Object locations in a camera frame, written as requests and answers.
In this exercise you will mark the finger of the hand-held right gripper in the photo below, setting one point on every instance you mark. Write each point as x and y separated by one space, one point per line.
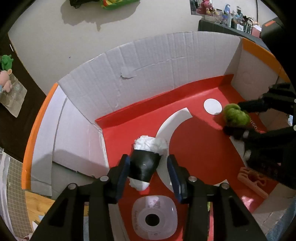
266 103
266 148

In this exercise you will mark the pink plastic stand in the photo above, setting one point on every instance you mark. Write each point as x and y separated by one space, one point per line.
254 185

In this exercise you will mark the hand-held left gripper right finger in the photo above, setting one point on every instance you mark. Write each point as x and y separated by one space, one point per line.
174 180

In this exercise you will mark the green fuzzy scrunchie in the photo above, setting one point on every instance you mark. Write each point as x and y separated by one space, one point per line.
233 114

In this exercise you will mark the pink rabbit plush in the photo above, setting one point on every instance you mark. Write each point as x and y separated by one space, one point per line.
204 5

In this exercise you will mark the pale pink plush toy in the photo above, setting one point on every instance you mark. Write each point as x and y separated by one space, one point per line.
5 81

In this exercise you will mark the black and white sock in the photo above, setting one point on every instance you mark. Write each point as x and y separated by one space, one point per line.
143 164

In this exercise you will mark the green plush toy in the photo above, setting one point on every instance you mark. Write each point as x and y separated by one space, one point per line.
5 61

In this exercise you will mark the green tote bag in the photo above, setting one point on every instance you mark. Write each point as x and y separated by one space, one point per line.
118 3

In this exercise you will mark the row of bottles and jars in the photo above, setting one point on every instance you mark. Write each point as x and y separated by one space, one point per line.
233 18

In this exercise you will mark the orange cardboard box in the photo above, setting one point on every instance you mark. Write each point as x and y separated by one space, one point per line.
196 150

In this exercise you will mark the arched wall mirror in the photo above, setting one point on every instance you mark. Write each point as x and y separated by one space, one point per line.
193 7

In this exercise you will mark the black bag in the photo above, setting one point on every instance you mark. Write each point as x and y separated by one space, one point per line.
83 2

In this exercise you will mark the beige paper bag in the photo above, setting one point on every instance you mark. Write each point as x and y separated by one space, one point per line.
15 99

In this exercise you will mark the clear square plastic lid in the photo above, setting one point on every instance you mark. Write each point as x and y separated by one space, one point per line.
138 215

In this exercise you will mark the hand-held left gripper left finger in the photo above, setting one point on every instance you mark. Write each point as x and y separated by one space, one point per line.
122 178

